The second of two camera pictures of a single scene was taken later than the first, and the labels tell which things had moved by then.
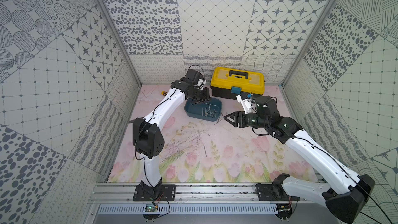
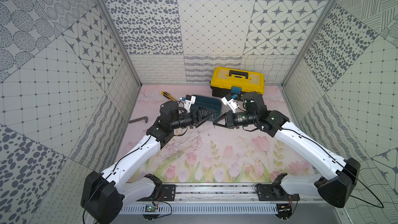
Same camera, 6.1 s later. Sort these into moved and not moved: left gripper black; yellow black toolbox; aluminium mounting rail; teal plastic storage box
Moved: left gripper black
Not moved: yellow black toolbox; aluminium mounting rail; teal plastic storage box
